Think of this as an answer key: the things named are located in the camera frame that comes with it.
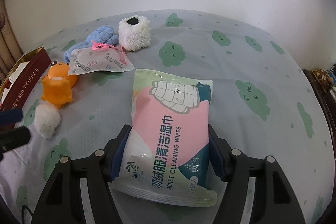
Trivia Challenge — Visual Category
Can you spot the white fluffy ball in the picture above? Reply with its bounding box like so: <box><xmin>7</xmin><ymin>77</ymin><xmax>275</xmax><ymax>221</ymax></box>
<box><xmin>34</xmin><ymin>104</ymin><xmax>61</xmax><ymax>138</ymax></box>

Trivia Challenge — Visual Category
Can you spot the pink and green wipes packet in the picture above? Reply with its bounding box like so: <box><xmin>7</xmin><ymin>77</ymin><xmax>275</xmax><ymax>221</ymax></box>
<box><xmin>113</xmin><ymin>69</ymin><xmax>218</xmax><ymax>207</ymax></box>

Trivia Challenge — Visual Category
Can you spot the cloud print tablecloth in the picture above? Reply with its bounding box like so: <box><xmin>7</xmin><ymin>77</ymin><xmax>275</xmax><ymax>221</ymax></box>
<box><xmin>0</xmin><ymin>9</ymin><xmax>334</xmax><ymax>224</ymax></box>

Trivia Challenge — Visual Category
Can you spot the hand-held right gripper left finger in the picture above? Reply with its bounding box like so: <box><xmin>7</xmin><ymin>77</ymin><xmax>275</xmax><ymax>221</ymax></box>
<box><xmin>31</xmin><ymin>124</ymin><xmax>132</xmax><ymax>224</ymax></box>

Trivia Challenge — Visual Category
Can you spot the orange rubber toy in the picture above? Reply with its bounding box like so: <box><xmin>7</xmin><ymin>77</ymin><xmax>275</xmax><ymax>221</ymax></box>
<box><xmin>41</xmin><ymin>61</ymin><xmax>79</xmax><ymax>109</ymax></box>

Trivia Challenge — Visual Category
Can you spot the beige leaf print curtain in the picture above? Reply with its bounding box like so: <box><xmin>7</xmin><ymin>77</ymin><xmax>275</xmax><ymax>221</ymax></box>
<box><xmin>0</xmin><ymin>0</ymin><xmax>24</xmax><ymax>77</ymax></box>

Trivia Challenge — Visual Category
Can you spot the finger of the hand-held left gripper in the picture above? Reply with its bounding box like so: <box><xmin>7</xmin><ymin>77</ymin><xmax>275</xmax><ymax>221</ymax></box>
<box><xmin>0</xmin><ymin>126</ymin><xmax>31</xmax><ymax>152</ymax></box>
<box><xmin>0</xmin><ymin>109</ymin><xmax>24</xmax><ymax>126</ymax></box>

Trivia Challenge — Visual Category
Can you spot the white fluffy roll black centre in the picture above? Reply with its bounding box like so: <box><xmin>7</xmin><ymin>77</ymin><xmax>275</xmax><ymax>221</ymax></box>
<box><xmin>118</xmin><ymin>15</ymin><xmax>151</xmax><ymax>52</ymax></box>

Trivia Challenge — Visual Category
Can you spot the blue towel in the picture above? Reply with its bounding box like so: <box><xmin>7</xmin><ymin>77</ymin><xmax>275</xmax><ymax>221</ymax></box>
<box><xmin>63</xmin><ymin>25</ymin><xmax>117</xmax><ymax>63</ymax></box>

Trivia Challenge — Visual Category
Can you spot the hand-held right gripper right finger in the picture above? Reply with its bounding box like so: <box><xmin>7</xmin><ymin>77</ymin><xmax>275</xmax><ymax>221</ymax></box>
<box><xmin>207</xmin><ymin>124</ymin><xmax>306</xmax><ymax>224</ymax></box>

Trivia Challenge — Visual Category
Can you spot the brown floral cloth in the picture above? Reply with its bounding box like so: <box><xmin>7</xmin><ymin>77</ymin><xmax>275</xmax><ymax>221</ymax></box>
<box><xmin>312</xmin><ymin>69</ymin><xmax>336</xmax><ymax>93</ymax></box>

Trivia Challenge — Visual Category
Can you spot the red tin box gold inside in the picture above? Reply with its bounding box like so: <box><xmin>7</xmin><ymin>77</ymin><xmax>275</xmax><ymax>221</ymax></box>
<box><xmin>0</xmin><ymin>47</ymin><xmax>52</xmax><ymax>110</ymax></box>

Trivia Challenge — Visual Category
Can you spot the dark wooden furniture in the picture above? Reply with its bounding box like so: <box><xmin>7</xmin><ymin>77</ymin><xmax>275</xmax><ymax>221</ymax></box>
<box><xmin>303</xmin><ymin>64</ymin><xmax>336</xmax><ymax>122</ymax></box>

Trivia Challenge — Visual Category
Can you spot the white sachet pink ribbon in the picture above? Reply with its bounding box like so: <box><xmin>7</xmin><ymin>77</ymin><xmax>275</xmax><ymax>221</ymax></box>
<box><xmin>68</xmin><ymin>40</ymin><xmax>134</xmax><ymax>76</ymax></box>

